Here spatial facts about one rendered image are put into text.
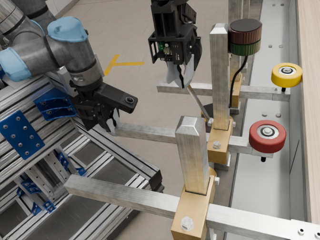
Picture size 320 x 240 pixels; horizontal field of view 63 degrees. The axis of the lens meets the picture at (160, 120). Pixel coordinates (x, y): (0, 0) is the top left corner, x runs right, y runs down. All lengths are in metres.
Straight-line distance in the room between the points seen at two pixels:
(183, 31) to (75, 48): 0.25
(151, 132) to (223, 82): 0.26
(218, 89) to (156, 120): 1.45
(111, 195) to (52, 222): 1.02
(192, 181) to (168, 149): 1.38
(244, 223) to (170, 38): 0.33
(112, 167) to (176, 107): 0.81
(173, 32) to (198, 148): 0.23
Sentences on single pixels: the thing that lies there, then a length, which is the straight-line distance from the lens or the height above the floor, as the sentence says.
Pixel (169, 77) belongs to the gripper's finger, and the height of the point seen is 1.06.
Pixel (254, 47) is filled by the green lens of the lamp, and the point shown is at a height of 1.11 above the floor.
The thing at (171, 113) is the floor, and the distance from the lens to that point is 2.07.
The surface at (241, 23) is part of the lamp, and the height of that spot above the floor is 1.15.
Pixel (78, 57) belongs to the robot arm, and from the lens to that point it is 0.64.
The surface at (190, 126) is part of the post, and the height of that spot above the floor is 1.13.
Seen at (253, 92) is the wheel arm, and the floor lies 0.83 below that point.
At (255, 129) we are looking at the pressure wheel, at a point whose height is 0.91.
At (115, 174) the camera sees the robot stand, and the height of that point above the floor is 0.21.
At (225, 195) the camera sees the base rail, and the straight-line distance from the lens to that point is 0.78.
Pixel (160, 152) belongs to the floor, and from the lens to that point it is 1.82.
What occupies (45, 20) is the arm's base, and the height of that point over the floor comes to 1.11.
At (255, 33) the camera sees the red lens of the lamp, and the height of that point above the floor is 1.14.
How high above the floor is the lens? 1.38
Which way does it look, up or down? 43 degrees down
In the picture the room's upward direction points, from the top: 14 degrees counter-clockwise
